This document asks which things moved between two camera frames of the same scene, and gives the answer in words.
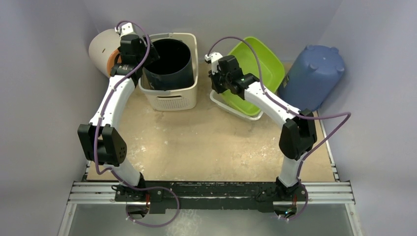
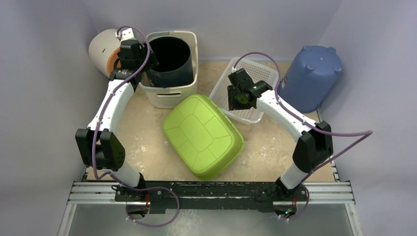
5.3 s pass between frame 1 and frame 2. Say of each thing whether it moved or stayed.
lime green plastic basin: moved
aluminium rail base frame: stayed
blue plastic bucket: stayed
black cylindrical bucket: stayed
